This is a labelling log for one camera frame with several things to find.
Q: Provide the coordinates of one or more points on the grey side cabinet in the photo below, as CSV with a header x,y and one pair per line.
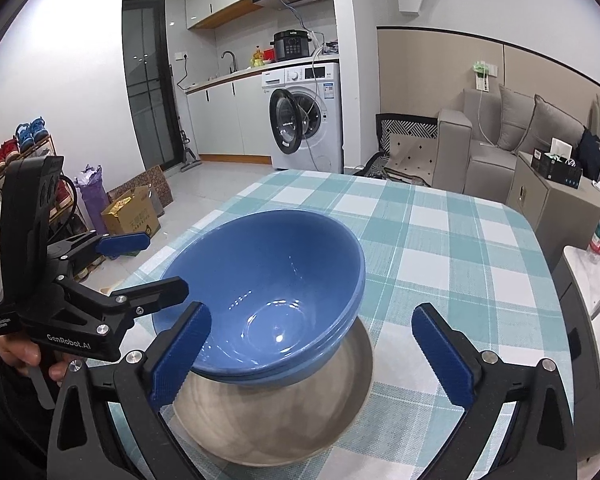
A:
x,y
540,200

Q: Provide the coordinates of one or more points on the yellow cardboard box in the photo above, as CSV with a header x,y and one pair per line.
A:
x,y
135,217

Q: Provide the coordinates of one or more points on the dark glass door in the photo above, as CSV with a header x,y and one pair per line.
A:
x,y
147,85

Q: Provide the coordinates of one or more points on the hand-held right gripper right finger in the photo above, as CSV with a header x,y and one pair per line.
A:
x,y
440,355

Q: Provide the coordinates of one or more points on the person's left forearm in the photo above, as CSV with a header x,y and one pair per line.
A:
x,y
10,420

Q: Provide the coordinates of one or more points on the teal checkered tablecloth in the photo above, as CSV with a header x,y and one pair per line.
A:
x,y
430,240

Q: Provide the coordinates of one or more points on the white box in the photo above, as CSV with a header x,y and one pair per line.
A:
x,y
562,147

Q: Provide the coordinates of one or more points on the brown patterned board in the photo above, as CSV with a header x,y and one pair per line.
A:
x,y
150,180

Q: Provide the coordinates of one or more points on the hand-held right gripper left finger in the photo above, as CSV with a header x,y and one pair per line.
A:
x,y
180,355

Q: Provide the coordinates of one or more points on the grey cushion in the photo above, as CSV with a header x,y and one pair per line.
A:
x,y
515,120
555,122

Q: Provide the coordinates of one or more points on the purple bag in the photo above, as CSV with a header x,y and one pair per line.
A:
x,y
92,200

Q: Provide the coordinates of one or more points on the wall socket with green charger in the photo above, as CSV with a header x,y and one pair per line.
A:
x,y
484,75

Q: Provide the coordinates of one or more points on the black box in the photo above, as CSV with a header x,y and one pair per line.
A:
x,y
557,170

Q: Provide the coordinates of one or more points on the black pressure cooker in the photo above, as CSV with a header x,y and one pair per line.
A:
x,y
292,47

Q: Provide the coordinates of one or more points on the cream plate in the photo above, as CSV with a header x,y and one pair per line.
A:
x,y
280,420

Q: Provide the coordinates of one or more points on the marble top table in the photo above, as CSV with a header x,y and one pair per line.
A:
x,y
595,350

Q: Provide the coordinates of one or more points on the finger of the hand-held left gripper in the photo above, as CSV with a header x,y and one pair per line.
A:
x,y
155,294
125,244

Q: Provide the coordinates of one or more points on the white washing machine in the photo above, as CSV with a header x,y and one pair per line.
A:
x,y
325,135

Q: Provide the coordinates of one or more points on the person's left hand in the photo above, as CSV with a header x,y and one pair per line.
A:
x,y
20,355

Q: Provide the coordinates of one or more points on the red box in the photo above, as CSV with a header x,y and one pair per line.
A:
x,y
269,56

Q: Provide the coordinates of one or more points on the dark cloth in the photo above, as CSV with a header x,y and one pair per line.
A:
x,y
591,155

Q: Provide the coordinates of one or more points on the white kitchen counter cabinets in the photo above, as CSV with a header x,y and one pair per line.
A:
x,y
230,120

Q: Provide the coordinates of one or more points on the kitchen faucet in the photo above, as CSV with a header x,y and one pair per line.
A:
x,y
230,60

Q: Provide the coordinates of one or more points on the yellow bottle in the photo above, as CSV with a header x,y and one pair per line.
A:
x,y
256,57

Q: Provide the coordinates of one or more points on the black and white patterned rug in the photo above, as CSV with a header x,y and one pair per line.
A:
x,y
405,155

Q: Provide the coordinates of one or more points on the grey sofa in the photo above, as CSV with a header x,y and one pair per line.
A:
x,y
455,155

